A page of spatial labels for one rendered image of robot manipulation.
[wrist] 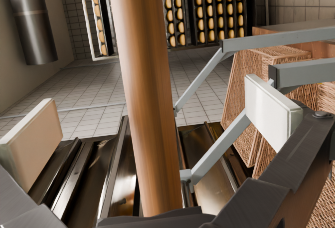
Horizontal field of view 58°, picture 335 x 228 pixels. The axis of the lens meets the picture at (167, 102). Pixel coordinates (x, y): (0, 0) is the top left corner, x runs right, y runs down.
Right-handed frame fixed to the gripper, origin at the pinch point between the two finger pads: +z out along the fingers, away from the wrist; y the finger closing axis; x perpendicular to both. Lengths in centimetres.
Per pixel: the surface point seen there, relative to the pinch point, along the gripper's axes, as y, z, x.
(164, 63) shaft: 1.2, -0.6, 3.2
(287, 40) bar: 47, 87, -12
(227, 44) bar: 25, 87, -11
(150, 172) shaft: -0.6, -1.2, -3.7
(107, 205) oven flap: -21, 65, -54
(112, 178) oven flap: -22, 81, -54
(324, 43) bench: 61, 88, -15
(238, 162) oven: 32, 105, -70
